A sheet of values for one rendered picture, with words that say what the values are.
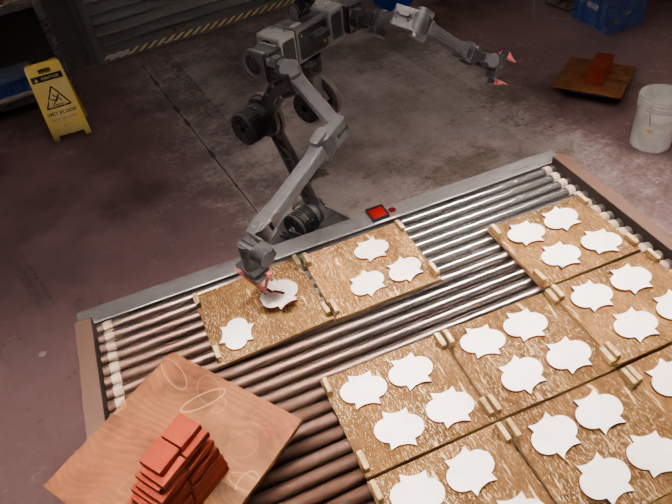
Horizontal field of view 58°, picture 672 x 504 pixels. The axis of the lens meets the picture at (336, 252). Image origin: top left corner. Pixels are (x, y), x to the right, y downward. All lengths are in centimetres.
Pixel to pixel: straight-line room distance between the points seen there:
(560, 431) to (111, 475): 122
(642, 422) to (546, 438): 28
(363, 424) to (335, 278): 60
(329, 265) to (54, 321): 204
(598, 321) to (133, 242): 294
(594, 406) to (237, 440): 101
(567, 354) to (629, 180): 247
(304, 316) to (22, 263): 262
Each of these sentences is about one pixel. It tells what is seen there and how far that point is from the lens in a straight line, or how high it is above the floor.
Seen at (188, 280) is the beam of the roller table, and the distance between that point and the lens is 236.
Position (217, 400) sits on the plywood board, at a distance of 182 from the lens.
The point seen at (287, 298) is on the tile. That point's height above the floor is 97.
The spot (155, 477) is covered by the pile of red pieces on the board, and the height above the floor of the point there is 124.
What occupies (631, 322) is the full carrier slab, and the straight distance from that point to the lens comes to 213.
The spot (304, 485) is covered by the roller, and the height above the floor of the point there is 91.
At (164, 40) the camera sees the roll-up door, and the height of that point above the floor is 5.
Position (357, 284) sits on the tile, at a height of 95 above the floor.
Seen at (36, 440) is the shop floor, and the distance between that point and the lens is 337.
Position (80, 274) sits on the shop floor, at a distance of 406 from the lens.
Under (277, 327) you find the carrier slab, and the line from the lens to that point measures 207.
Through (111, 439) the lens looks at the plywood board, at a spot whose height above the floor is 104.
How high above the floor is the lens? 250
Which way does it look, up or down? 43 degrees down
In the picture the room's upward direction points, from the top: 8 degrees counter-clockwise
